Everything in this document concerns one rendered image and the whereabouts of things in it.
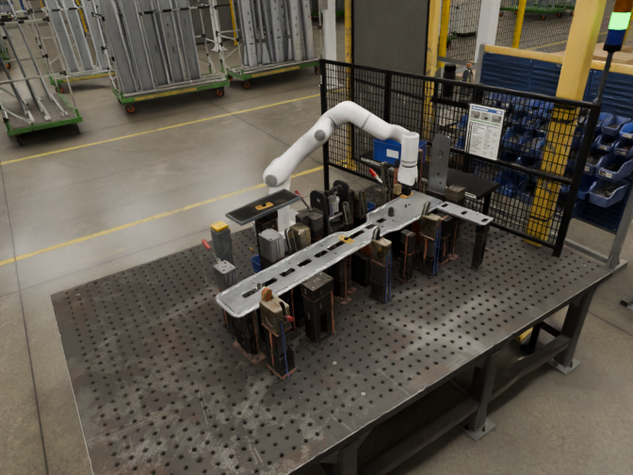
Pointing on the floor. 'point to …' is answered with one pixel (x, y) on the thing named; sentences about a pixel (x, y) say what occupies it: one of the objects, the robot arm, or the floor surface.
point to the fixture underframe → (563, 352)
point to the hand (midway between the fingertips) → (407, 190)
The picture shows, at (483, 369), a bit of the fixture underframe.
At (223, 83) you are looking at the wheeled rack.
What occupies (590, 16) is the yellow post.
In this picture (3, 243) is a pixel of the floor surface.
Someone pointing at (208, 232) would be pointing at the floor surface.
